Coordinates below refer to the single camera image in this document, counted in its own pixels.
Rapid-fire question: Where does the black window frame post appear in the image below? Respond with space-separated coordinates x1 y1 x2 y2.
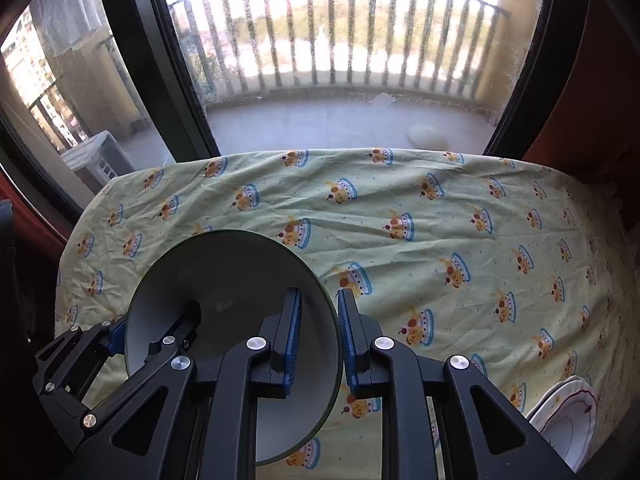
102 0 220 162

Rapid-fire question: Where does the red curtain left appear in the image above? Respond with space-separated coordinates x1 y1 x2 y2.
1 166 70 261

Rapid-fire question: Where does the red curtain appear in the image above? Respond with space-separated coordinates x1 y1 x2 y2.
1 166 70 261
524 0 639 177

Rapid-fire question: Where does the yellow crown print tablecloth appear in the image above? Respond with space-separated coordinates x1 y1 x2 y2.
54 148 639 466

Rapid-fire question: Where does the balcony metal railing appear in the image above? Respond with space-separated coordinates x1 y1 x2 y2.
168 0 510 104

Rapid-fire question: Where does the red trimmed white plate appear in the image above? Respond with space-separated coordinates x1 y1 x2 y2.
529 380 598 472

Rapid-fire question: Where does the yellow flower white plate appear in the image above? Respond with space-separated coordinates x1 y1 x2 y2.
525 375 584 420

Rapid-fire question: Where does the white outdoor unit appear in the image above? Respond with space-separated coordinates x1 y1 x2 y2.
61 130 134 194

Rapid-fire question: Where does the red curtain right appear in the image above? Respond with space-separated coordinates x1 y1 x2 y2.
524 0 639 177

